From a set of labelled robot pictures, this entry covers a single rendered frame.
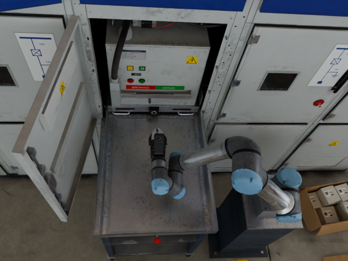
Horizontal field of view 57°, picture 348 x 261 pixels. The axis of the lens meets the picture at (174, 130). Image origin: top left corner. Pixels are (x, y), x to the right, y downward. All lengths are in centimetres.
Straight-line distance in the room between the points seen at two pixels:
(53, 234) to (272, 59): 192
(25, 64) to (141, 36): 55
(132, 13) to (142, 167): 82
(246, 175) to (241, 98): 67
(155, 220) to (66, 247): 104
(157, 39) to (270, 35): 51
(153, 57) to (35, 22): 53
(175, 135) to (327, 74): 88
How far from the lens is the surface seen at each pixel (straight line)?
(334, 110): 217
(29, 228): 265
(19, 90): 178
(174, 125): 191
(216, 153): 140
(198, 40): 159
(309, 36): 158
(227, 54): 156
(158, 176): 143
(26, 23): 144
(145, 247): 232
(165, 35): 159
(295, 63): 169
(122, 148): 182
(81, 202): 262
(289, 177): 166
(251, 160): 127
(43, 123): 120
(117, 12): 136
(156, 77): 169
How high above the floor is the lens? 245
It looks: 58 degrees down
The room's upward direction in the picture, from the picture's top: 11 degrees clockwise
